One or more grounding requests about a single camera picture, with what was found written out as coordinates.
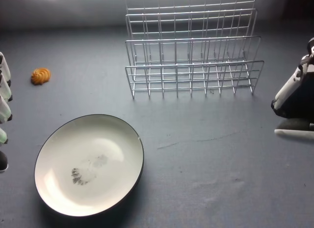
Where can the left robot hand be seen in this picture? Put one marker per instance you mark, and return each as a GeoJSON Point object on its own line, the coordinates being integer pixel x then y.
{"type": "Point", "coordinates": [3, 90]}

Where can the white plate with black rim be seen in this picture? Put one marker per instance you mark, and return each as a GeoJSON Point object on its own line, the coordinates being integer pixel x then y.
{"type": "Point", "coordinates": [98, 152]}

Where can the orange swirl cookie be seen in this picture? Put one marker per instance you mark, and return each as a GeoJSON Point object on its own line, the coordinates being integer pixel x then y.
{"type": "Point", "coordinates": [41, 76]}

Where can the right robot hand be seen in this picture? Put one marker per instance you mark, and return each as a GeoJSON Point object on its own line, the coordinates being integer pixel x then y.
{"type": "Point", "coordinates": [299, 95]}

